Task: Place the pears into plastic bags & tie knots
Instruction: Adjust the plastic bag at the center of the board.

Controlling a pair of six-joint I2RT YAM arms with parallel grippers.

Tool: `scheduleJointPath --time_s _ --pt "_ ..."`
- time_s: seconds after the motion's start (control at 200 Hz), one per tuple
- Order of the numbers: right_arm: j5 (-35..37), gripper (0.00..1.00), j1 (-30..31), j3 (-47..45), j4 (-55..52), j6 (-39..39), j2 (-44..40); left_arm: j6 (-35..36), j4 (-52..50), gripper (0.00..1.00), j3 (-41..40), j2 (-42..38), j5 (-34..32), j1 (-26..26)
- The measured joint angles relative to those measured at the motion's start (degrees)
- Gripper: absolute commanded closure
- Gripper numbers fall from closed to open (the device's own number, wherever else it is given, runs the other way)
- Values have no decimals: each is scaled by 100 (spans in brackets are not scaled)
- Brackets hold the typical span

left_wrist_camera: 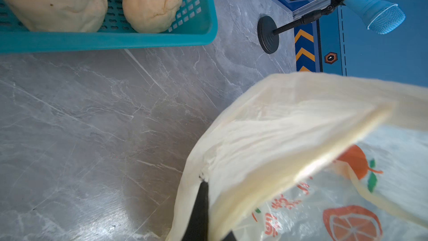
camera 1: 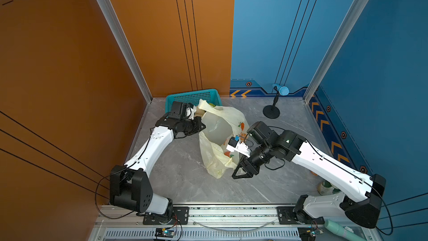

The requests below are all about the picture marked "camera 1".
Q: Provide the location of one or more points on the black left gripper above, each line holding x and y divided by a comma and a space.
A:
197, 121

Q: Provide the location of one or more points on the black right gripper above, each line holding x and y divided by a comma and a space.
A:
250, 170

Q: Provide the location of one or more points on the yellow printed plastic bag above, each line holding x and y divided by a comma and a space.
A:
222, 123

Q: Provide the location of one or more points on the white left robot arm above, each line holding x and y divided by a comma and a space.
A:
130, 187

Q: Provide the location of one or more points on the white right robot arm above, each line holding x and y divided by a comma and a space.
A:
360, 195

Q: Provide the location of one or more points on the teal plastic basket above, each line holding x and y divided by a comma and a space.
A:
210, 95

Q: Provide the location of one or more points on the black microphone stand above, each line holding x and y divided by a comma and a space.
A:
272, 111

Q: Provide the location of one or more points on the blue microphone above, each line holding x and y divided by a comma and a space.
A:
281, 90

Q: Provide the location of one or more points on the green tube object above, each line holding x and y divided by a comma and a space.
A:
340, 231

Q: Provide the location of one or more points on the left circuit board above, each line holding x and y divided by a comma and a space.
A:
164, 233

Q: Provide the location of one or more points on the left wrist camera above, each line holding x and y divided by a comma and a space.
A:
190, 111

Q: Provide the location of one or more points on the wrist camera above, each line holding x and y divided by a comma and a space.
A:
236, 145
190, 111

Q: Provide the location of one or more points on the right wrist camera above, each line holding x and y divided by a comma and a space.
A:
236, 145

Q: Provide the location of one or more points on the aluminium corner post left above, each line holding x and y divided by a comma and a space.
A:
114, 24

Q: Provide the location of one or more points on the aluminium corner post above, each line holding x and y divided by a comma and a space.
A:
339, 39
114, 24

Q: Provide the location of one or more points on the aluminium corner post right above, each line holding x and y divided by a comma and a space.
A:
339, 39

